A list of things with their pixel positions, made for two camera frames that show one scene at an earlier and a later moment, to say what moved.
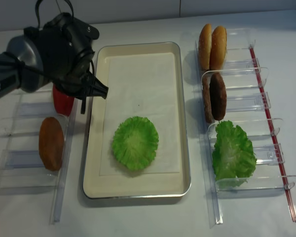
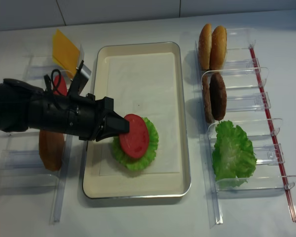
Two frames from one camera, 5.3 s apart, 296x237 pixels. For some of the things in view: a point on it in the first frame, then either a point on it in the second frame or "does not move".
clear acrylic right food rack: (241, 153) does not move
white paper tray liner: (143, 85) does not move
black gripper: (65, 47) to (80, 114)
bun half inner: (218, 46) does not move
